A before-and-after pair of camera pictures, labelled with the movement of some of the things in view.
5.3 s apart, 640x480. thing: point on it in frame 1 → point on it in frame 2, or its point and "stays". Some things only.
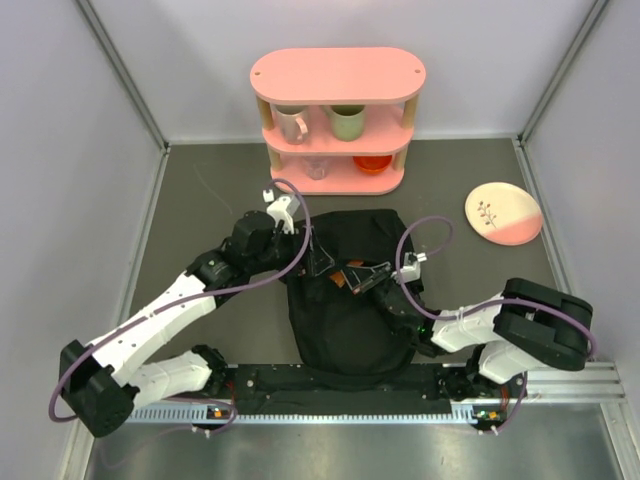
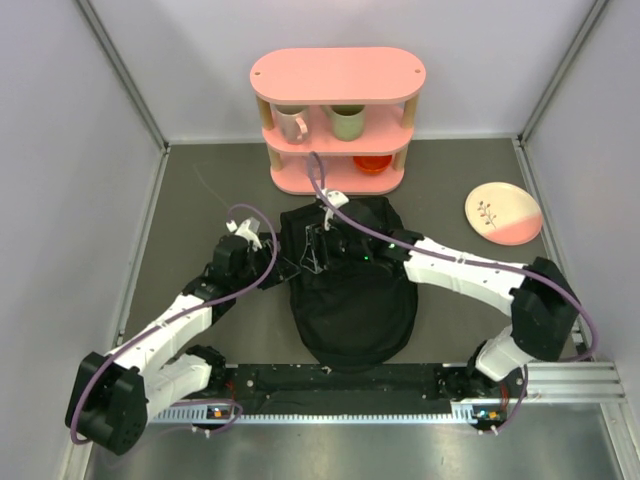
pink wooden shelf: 338,120 stays
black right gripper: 360,278 → 318,248
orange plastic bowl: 372,164 stays
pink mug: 293,127 stays
